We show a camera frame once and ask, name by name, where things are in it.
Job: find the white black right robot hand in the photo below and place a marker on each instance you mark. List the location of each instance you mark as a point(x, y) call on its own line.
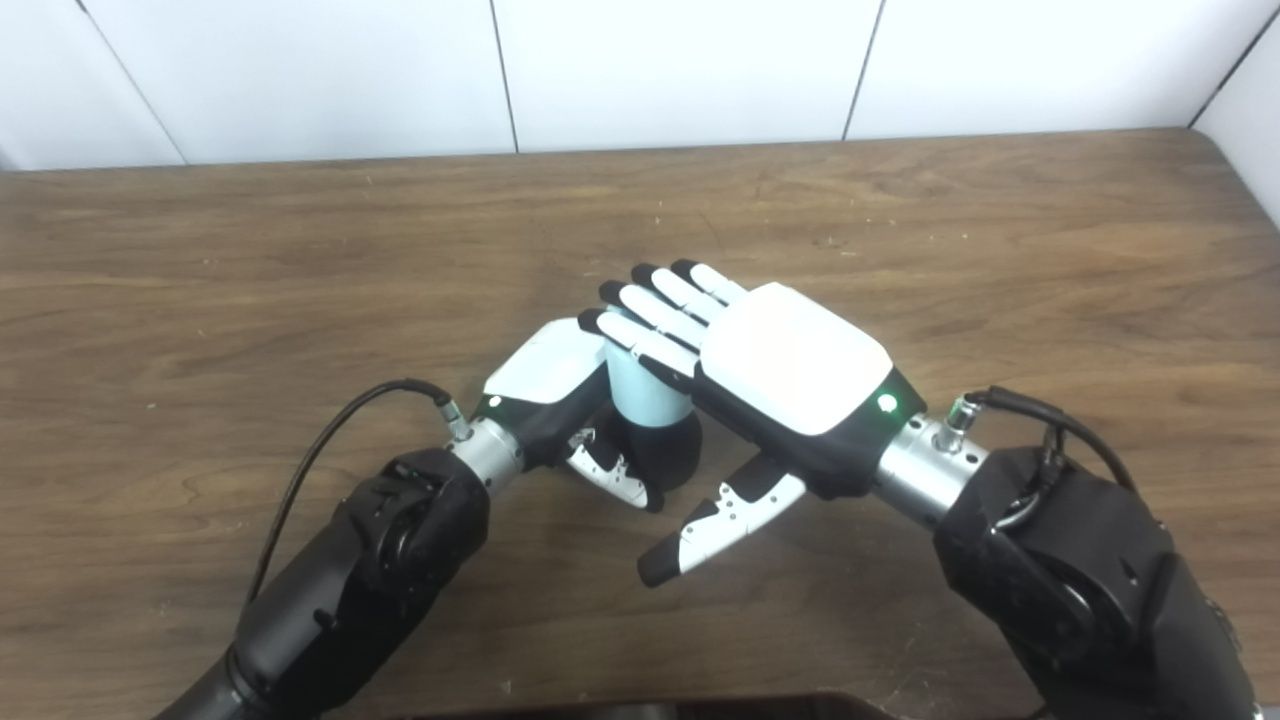
point(800, 370)

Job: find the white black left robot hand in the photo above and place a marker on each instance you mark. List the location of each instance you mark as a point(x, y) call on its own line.
point(545, 375)

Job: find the black funnel-shaped nozzle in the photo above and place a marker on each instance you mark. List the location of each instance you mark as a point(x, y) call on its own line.
point(665, 455)

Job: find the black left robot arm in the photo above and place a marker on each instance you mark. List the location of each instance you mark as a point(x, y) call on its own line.
point(370, 570)

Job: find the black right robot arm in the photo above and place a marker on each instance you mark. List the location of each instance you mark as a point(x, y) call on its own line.
point(1070, 560)

